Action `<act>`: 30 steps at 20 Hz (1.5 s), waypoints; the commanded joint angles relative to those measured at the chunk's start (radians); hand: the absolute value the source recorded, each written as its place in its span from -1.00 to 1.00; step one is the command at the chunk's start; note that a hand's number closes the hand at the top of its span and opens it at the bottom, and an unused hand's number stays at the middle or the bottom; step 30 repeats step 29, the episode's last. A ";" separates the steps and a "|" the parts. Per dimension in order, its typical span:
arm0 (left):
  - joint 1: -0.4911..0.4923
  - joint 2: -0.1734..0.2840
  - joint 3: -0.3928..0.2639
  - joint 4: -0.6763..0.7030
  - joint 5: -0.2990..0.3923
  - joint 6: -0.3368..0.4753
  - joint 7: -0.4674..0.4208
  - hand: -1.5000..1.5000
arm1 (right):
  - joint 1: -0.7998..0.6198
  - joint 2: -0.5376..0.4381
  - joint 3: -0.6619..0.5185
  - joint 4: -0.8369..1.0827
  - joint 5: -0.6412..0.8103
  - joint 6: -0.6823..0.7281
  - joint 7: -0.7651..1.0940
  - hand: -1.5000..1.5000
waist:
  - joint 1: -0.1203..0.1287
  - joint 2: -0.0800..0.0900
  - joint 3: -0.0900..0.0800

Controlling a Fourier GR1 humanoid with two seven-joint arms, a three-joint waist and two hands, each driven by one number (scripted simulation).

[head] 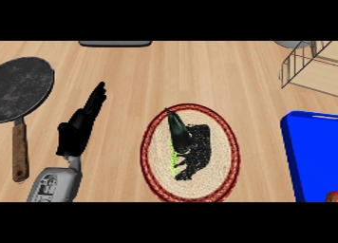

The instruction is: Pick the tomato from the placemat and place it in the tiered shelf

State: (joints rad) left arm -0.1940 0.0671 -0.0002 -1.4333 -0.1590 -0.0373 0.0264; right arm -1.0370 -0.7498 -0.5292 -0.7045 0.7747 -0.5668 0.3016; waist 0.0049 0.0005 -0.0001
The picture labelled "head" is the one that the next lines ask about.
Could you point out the dark green pointed vegetable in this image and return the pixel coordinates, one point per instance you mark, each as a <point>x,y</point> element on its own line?
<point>178,133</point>

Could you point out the oval woven placemat red rim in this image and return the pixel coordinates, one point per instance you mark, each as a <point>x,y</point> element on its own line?
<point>190,177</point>

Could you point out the dark grey flat appliance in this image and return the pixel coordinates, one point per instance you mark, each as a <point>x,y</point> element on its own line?
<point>114,43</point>

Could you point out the grey round object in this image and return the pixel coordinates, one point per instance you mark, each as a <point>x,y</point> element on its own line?
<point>292,43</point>

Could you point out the blue rectangular tray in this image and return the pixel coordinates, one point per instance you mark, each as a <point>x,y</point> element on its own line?
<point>321,155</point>

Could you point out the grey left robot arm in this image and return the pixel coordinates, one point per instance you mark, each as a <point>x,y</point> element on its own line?
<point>55,185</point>

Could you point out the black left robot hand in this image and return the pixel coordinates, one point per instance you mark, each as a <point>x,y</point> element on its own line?
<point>79,123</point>

